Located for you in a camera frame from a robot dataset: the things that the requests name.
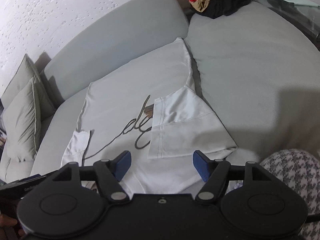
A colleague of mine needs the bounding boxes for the glass side table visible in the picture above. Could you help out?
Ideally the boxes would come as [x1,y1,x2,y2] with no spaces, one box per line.
[255,0,319,49]

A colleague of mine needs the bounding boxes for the white t-shirt with script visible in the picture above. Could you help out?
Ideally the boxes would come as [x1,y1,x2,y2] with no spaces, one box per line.
[61,38,237,195]

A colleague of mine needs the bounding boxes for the grey cushion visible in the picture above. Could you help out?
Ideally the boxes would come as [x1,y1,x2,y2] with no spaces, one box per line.
[3,78,41,162]
[1,54,56,120]

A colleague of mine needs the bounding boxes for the front grey cushion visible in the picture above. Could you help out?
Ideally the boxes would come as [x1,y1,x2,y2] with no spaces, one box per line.
[3,78,41,162]

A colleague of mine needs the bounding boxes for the left hand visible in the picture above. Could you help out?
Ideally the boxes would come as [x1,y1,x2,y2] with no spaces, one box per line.
[0,214,25,240]

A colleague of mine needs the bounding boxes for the grey sofa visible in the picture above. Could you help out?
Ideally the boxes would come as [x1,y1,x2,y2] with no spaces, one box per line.
[1,0,319,182]

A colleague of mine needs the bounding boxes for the houndstooth patterned trousers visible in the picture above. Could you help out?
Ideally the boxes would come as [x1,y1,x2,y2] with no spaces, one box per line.
[260,148,320,240]

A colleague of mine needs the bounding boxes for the rear grey cushion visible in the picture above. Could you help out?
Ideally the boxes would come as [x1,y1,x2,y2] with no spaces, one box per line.
[1,54,56,120]

